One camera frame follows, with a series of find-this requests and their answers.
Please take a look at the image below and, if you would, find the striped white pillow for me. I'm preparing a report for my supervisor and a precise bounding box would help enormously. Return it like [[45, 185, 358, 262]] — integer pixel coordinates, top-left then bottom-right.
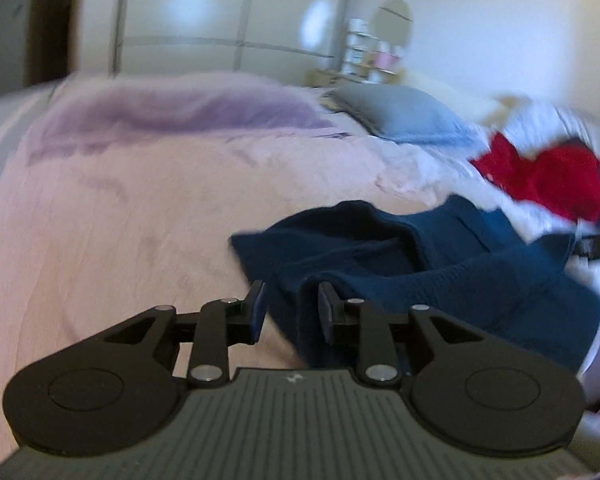
[[505, 100, 600, 161]]

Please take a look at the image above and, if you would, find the blue knit sweater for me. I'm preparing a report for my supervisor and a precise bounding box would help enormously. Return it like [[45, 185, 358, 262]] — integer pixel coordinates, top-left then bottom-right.
[[229, 194, 600, 376]]

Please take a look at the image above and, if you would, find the pink bedspread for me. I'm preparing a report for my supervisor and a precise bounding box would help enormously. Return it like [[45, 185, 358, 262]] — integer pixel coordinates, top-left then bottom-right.
[[0, 72, 481, 466]]

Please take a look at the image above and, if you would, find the white vanity table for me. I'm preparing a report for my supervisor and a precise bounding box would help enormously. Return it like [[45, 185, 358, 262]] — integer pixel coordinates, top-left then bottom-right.
[[307, 67, 406, 90]]

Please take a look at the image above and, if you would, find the white wardrobe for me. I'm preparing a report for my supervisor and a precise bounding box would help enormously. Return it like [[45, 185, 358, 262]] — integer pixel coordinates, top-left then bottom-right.
[[77, 0, 353, 81]]

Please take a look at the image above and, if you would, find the grey-blue pillow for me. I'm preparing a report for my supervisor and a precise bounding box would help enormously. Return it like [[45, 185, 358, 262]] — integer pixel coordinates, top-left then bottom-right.
[[327, 84, 487, 147]]

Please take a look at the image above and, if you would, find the red garment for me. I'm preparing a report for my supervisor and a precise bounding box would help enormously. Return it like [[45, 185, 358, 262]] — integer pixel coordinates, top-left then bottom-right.
[[469, 131, 600, 224]]

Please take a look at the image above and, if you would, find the lavender blanket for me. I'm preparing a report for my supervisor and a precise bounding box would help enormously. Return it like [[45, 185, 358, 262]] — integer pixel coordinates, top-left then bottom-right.
[[26, 74, 337, 167]]

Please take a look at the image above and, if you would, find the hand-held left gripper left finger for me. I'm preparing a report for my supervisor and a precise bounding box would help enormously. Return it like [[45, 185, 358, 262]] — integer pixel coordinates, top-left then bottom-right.
[[102, 280, 268, 388]]

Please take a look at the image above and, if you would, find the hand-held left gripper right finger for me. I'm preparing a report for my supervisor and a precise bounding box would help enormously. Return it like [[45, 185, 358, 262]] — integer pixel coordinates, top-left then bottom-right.
[[317, 281, 481, 388]]

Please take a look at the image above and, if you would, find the herringbone striped duvet cover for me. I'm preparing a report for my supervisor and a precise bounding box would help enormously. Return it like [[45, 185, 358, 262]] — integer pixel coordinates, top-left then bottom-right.
[[0, 82, 61, 226]]

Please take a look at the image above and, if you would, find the white desktop organiser shelf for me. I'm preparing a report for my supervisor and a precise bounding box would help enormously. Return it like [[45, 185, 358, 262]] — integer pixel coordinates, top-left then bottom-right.
[[344, 17, 378, 77]]

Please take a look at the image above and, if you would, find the dark brown door frame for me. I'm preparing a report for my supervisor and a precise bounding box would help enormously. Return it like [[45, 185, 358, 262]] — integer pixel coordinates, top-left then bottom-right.
[[27, 0, 78, 86]]

